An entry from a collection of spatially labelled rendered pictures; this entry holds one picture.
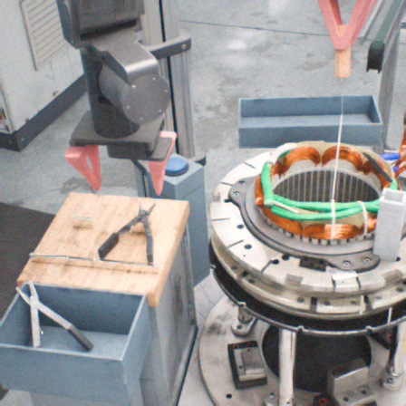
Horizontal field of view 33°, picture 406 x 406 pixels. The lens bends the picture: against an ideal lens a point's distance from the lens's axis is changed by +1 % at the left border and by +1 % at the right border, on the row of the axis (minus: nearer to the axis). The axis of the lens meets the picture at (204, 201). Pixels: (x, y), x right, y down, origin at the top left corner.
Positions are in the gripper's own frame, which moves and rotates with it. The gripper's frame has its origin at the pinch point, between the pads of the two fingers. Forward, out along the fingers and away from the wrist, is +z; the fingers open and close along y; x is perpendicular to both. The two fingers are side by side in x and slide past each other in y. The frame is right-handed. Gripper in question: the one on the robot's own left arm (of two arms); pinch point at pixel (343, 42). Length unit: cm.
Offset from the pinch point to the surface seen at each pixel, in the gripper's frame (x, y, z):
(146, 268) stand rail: 21.0, -9.9, 29.7
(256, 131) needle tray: 21.9, 27.8, 16.9
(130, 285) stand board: 21.8, -12.3, 31.5
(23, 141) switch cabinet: 194, 159, 59
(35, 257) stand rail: 35.9, -14.0, 29.8
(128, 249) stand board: 25.8, -6.8, 29.0
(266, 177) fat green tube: 9.0, 1.2, 17.9
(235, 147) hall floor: 102, 198, 57
